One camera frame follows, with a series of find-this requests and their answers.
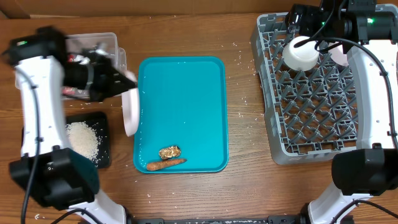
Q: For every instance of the red snack wrapper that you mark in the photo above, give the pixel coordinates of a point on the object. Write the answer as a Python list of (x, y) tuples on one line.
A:
[(67, 90)]

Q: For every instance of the teal serving tray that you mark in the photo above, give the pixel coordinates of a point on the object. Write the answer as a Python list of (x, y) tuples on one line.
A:
[(183, 103)]

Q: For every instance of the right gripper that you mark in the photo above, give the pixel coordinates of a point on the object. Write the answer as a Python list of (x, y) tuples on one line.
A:
[(309, 14)]

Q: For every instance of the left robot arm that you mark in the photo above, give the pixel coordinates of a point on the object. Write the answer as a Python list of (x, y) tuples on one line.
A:
[(49, 170)]

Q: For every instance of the pile of white rice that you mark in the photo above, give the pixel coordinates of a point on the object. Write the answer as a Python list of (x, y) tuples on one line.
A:
[(83, 139)]

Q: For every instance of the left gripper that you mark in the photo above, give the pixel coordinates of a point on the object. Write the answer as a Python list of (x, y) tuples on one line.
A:
[(109, 78)]

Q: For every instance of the pale green bowl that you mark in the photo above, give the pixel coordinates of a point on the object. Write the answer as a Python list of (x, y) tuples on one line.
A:
[(302, 58)]

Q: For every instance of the black tray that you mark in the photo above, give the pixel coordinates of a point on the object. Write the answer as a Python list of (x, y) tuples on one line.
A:
[(53, 132)]

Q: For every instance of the carrot piece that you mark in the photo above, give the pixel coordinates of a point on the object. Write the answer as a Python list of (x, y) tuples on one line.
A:
[(153, 166)]

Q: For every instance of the brown food scrap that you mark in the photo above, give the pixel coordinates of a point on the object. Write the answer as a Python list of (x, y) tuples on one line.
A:
[(169, 152)]

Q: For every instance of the small white bowl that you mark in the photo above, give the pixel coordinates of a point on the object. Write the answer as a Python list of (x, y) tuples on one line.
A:
[(338, 56)]

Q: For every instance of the grey dishwasher rack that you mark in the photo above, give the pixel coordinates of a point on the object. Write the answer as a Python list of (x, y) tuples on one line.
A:
[(310, 115)]

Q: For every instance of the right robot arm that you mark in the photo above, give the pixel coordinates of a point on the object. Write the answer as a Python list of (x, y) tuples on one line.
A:
[(367, 32)]

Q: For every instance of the clear plastic bin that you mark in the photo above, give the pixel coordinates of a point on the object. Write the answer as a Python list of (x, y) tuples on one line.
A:
[(93, 46)]

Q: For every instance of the large white plate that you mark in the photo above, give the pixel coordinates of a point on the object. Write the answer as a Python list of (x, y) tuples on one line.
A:
[(131, 111)]

